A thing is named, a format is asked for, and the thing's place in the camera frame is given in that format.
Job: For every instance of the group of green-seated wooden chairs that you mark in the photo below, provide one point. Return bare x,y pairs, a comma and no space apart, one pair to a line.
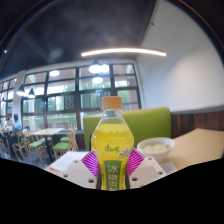
36,145

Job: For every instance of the white ceramic bowl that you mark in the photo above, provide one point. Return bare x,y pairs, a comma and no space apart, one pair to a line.
156,148

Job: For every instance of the group of pendant lamps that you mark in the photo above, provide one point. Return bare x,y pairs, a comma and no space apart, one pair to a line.
95,68

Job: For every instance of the pale printed card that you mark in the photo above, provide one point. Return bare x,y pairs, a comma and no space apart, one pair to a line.
169,167

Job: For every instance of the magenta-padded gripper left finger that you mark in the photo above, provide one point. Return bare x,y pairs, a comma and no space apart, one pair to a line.
79,173

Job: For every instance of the person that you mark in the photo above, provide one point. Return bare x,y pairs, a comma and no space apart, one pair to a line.
6,124
16,128

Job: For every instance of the yellow drink bottle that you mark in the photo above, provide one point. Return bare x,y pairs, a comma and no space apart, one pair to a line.
111,145

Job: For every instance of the green upholstered bench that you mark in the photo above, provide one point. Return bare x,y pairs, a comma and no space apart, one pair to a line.
150,125

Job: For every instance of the wooden dining table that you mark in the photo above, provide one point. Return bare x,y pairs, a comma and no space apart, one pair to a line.
47,131

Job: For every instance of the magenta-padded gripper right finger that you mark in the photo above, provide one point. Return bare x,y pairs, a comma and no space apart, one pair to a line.
146,172

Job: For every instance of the curved linear ceiling light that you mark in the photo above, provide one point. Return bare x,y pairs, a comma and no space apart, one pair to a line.
123,51

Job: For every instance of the black-framed window wall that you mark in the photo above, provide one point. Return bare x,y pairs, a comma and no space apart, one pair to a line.
76,96

